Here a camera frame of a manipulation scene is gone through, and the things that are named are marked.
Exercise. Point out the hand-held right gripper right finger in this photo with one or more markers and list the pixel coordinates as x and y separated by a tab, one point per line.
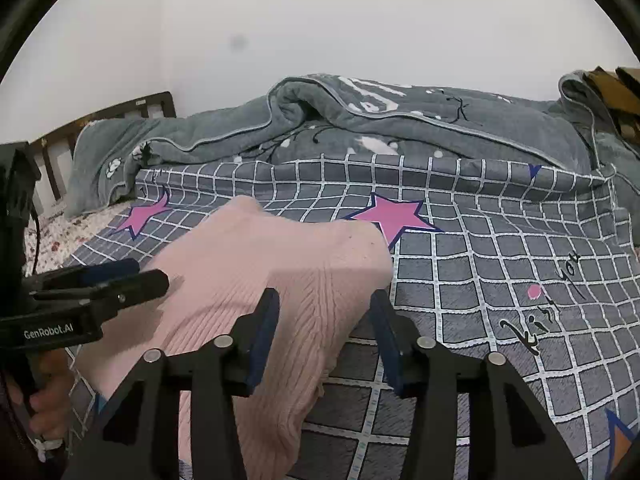
385	340

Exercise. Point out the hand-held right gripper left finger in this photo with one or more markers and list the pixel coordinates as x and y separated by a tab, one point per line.
265	330

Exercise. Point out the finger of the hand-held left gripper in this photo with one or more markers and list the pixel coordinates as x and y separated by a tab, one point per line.
145	285
105	272

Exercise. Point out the pink knit sweater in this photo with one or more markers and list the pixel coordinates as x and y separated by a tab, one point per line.
240	260

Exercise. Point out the person's left hand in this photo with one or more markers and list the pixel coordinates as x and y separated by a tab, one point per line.
50	400

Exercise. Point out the floral bed sheet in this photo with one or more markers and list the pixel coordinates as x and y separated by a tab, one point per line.
65	235

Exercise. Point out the grey grid blanket with stars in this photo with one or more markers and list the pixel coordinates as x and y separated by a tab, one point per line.
475	260

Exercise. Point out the dark wooden headboard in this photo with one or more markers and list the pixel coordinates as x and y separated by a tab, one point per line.
100	112

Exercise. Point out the grey fleece quilt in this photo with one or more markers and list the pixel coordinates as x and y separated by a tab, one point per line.
400	130

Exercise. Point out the brown cloth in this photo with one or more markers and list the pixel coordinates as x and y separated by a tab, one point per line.
620	95

